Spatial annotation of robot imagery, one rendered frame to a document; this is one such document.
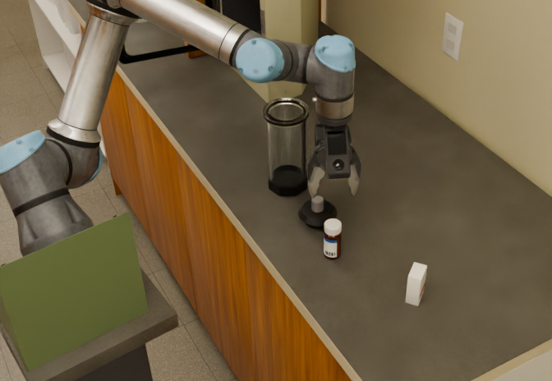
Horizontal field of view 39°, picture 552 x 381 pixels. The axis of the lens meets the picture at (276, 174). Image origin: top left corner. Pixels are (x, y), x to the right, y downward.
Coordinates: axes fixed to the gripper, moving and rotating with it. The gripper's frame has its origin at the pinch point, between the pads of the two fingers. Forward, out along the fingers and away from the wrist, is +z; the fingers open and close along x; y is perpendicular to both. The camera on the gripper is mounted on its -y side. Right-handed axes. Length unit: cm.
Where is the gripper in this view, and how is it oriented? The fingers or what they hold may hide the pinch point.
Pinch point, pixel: (333, 195)
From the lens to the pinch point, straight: 166.3
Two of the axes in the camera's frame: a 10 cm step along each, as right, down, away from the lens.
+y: -0.4, -6.2, 7.9
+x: -10.0, 0.5, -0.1
